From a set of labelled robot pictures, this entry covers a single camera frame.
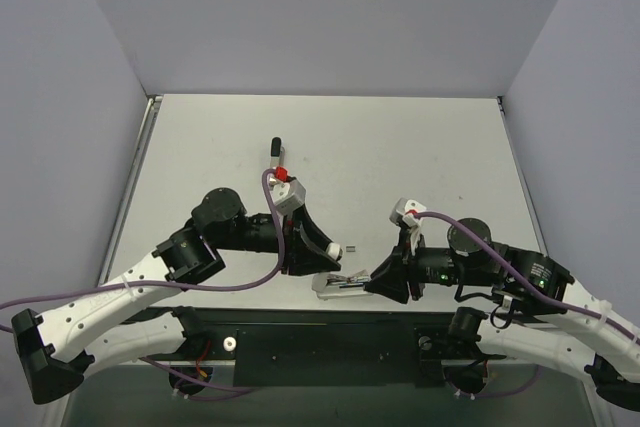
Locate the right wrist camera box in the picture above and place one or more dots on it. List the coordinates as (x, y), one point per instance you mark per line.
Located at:
(405, 215)

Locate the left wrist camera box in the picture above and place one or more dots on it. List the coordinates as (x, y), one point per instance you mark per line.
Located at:
(287, 193)

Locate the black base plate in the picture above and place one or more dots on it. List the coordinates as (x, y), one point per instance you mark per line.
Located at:
(271, 348)

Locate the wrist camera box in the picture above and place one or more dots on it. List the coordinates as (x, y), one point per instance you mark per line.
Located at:
(405, 215)
(287, 193)

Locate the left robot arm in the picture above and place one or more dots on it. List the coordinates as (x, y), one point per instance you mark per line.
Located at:
(58, 348)

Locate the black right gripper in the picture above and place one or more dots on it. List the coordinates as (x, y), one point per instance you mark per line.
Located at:
(405, 274)

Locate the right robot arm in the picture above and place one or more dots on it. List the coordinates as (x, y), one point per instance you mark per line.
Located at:
(550, 318)

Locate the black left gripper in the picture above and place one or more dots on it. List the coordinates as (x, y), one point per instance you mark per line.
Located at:
(289, 245)

